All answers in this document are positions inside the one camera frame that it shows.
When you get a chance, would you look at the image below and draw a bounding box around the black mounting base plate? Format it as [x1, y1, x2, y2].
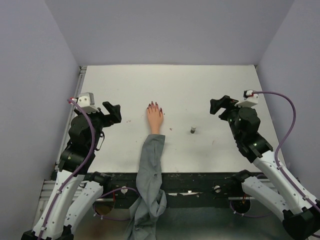
[103, 171, 249, 208]

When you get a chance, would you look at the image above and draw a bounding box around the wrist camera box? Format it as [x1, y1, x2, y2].
[76, 92, 99, 114]
[235, 89, 259, 108]

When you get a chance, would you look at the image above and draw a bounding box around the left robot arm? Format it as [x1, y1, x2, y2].
[21, 96, 122, 240]

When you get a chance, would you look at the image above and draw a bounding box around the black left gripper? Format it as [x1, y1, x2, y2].
[75, 101, 122, 150]

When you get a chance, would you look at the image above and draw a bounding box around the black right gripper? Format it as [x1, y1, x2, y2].
[210, 94, 252, 141]

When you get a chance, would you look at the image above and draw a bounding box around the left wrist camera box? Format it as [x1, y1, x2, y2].
[76, 92, 99, 114]

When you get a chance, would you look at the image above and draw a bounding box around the aluminium rail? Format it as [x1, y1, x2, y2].
[41, 177, 306, 202]
[54, 65, 87, 171]

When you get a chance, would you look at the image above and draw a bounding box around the aluminium rail front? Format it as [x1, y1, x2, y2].
[41, 177, 306, 202]

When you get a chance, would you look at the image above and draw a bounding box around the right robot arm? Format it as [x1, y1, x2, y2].
[210, 90, 320, 240]

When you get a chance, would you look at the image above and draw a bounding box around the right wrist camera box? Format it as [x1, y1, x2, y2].
[235, 89, 259, 108]

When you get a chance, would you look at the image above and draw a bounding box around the grey sleeve forearm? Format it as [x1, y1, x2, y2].
[124, 134, 167, 240]

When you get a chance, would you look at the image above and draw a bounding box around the aluminium rail left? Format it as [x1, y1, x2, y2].
[54, 65, 87, 171]

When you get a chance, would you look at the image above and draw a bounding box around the mannequin hand with painted nails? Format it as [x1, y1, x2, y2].
[146, 101, 164, 135]

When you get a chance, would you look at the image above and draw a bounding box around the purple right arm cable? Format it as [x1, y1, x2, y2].
[229, 91, 320, 240]

